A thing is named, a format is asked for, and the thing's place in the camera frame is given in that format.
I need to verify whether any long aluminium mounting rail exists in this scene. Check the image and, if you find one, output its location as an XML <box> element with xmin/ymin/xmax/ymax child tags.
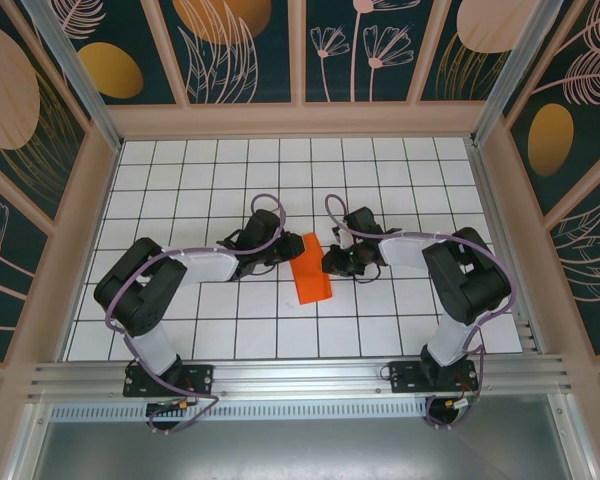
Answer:
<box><xmin>27</xmin><ymin>353</ymin><xmax>579</xmax><ymax>402</ymax></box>

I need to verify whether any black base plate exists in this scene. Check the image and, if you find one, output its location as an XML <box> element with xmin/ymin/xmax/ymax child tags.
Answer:
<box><xmin>388</xmin><ymin>360</ymin><xmax>480</xmax><ymax>394</ymax></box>
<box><xmin>123</xmin><ymin>363</ymin><xmax>216</xmax><ymax>399</ymax></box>

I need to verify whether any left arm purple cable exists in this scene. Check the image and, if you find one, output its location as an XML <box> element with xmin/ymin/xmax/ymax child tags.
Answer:
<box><xmin>102</xmin><ymin>193</ymin><xmax>289</xmax><ymax>436</ymax></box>

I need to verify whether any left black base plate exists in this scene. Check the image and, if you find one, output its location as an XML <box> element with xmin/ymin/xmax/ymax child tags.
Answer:
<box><xmin>123</xmin><ymin>363</ymin><xmax>216</xmax><ymax>399</ymax></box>

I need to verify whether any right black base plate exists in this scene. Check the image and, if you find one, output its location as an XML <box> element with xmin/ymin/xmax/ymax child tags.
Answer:
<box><xmin>388</xmin><ymin>360</ymin><xmax>480</xmax><ymax>394</ymax></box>

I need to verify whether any slotted grey cable duct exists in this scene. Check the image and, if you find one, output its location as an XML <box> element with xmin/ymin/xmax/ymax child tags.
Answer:
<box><xmin>49</xmin><ymin>402</ymin><xmax>431</xmax><ymax>421</ymax></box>

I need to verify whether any aluminium frame post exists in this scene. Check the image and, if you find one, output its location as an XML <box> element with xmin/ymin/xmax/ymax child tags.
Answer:
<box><xmin>469</xmin><ymin>0</ymin><xmax>565</xmax><ymax>147</ymax></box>
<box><xmin>19</xmin><ymin>0</ymin><xmax>125</xmax><ymax>153</ymax></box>

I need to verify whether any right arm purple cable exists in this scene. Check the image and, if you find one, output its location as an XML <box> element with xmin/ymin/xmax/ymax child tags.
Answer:
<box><xmin>325</xmin><ymin>193</ymin><xmax>515</xmax><ymax>432</ymax></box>

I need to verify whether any grey metal panel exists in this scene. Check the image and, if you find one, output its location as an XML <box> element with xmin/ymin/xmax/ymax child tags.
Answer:
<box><xmin>9</xmin><ymin>394</ymin><xmax>599</xmax><ymax>480</ymax></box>

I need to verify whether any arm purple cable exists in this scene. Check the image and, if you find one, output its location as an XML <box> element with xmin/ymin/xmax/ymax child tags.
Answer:
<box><xmin>102</xmin><ymin>193</ymin><xmax>289</xmax><ymax>436</ymax></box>
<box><xmin>325</xmin><ymin>193</ymin><xmax>515</xmax><ymax>432</ymax></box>

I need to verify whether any left small circuit board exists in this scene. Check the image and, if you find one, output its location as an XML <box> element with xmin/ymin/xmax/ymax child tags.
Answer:
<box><xmin>146</xmin><ymin>397</ymin><xmax>197</xmax><ymax>415</ymax></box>

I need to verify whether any aluminium side rail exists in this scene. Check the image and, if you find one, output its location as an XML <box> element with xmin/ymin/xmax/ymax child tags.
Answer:
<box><xmin>465</xmin><ymin>138</ymin><xmax>545</xmax><ymax>355</ymax></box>

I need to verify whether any orange cloth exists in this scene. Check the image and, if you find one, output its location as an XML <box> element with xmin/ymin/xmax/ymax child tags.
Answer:
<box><xmin>289</xmin><ymin>231</ymin><xmax>334</xmax><ymax>306</ymax></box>

